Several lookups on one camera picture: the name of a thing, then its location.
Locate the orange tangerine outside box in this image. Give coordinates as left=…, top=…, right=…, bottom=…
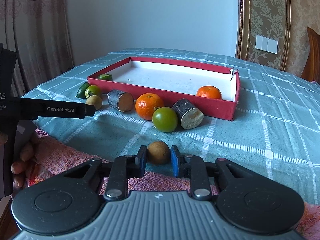
left=135, top=93, right=164, bottom=120

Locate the orange tangerine in box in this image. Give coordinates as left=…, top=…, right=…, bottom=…
left=196, top=86, right=222, bottom=100

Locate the green whole cucumber piece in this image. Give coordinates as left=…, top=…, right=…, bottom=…
left=76, top=82, right=90, bottom=99

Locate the small green tomato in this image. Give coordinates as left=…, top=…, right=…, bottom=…
left=85, top=85, right=101, bottom=99

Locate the gold framed wall panel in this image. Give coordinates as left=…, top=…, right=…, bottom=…
left=236, top=0, right=291, bottom=71

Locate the white wall switch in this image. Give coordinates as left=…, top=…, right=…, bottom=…
left=255, top=35, right=278, bottom=54

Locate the cut green cucumber piece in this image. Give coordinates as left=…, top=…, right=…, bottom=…
left=97, top=73, right=113, bottom=81

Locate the large green tomato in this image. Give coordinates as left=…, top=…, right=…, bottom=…
left=152, top=107, right=178, bottom=133

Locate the wooden headboard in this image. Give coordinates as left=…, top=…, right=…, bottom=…
left=301, top=27, right=320, bottom=83

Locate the red shallow cardboard box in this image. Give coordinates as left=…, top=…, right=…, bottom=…
left=87, top=57, right=240, bottom=121

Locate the person's left hand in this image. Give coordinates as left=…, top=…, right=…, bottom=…
left=11, top=132, right=39, bottom=189

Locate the pink towel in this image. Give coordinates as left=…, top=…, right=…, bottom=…
left=25, top=129, right=319, bottom=239

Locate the teal plaid bedsheet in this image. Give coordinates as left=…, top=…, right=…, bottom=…
left=27, top=48, right=319, bottom=205

